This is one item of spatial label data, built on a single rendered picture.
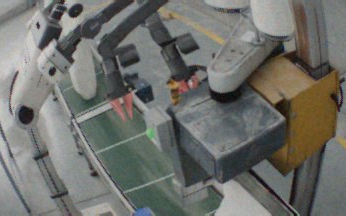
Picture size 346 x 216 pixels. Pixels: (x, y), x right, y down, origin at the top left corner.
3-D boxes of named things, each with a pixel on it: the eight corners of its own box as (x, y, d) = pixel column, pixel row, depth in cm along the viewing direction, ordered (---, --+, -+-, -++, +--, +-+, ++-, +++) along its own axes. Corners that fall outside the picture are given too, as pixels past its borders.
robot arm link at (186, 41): (159, 40, 178) (152, 32, 170) (187, 27, 177) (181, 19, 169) (172, 66, 175) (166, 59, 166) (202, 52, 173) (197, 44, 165)
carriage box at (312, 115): (251, 146, 163) (245, 65, 146) (308, 108, 173) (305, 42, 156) (284, 177, 144) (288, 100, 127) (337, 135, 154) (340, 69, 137)
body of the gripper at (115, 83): (136, 87, 155) (128, 65, 154) (107, 100, 152) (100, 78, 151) (130, 89, 161) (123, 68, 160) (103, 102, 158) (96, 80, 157)
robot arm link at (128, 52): (96, 42, 156) (99, 46, 148) (127, 28, 158) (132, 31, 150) (105, 73, 161) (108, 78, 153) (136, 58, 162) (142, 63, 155)
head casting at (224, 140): (174, 177, 151) (156, 94, 135) (241, 144, 159) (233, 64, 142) (220, 223, 128) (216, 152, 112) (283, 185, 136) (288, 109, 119)
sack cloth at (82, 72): (67, 79, 365) (56, 8, 325) (89, 68, 371) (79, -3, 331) (79, 105, 328) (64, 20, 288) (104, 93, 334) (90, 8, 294)
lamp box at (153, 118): (149, 139, 140) (142, 111, 135) (164, 132, 142) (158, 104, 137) (161, 152, 135) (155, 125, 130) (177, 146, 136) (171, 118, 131)
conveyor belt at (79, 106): (39, 41, 490) (39, 35, 486) (65, 27, 502) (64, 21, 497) (79, 130, 319) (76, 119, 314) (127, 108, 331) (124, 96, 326)
